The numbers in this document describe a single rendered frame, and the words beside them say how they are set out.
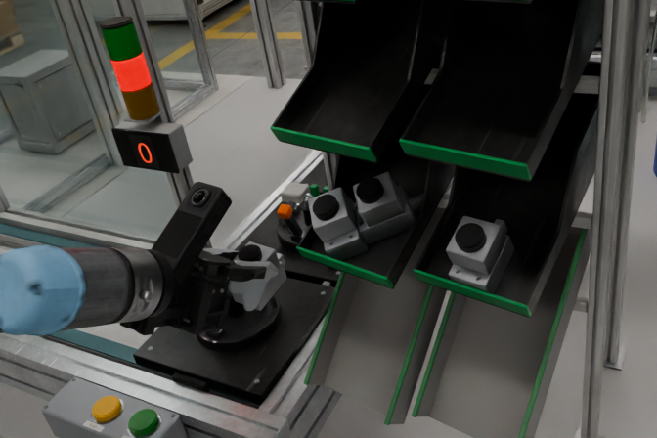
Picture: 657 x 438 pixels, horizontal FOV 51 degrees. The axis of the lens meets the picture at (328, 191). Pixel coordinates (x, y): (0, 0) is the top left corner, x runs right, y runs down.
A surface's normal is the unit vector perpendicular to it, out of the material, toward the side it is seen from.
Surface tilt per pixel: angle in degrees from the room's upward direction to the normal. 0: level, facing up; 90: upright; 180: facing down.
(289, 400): 0
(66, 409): 0
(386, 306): 45
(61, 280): 67
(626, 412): 0
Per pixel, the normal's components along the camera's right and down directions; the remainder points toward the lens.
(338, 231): 0.15, 0.74
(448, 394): -0.54, -0.25
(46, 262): 0.62, -0.70
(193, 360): -0.15, -0.85
